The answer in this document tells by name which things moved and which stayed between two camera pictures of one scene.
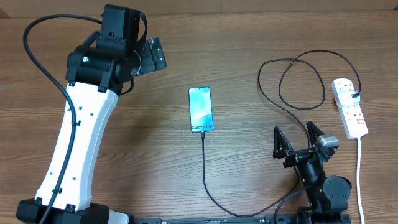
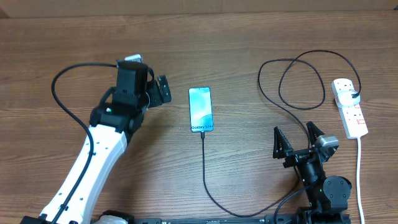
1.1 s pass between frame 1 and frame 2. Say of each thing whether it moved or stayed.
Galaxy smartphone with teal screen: stayed
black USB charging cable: stayed
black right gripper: stayed
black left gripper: moved
